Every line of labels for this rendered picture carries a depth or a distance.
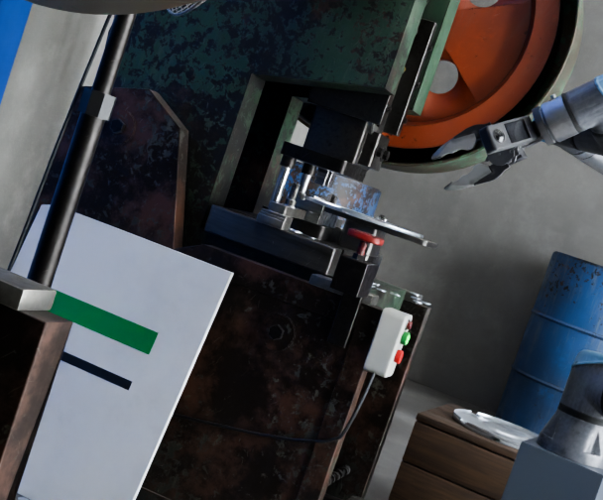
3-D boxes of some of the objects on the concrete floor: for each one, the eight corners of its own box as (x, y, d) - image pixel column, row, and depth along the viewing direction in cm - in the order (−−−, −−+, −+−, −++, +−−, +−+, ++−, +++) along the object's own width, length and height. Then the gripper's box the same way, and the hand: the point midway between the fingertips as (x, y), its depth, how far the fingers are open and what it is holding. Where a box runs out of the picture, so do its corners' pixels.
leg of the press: (302, 589, 238) (442, 187, 232) (286, 603, 227) (431, 181, 221) (-49, 428, 264) (69, 63, 259) (-78, 434, 254) (44, 54, 248)
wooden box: (542, 573, 310) (585, 456, 308) (520, 606, 275) (567, 473, 273) (411, 515, 324) (450, 402, 322) (373, 539, 289) (417, 413, 287)
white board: (114, 542, 228) (232, 272, 236) (-72, 447, 246) (43, 198, 254) (116, 542, 229) (234, 273, 237) (-69, 447, 247) (46, 200, 255)
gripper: (564, 156, 202) (459, 203, 210) (538, 94, 203) (433, 144, 211) (557, 155, 194) (448, 204, 202) (530, 91, 195) (422, 143, 203)
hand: (442, 171), depth 203 cm, fingers open, 5 cm apart
